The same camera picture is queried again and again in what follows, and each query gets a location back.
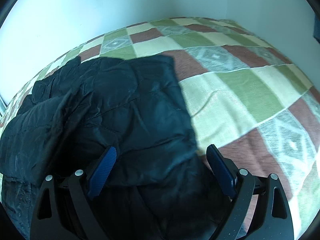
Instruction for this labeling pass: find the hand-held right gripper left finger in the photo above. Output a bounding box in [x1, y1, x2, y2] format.
[30, 146, 117, 240]

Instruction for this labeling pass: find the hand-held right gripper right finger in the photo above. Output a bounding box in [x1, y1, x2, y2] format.
[206, 144, 295, 240]

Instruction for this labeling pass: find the black puffer jacket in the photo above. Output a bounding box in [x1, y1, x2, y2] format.
[0, 55, 242, 240]

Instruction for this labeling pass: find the checkered bed blanket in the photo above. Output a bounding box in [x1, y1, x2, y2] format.
[0, 17, 320, 240]

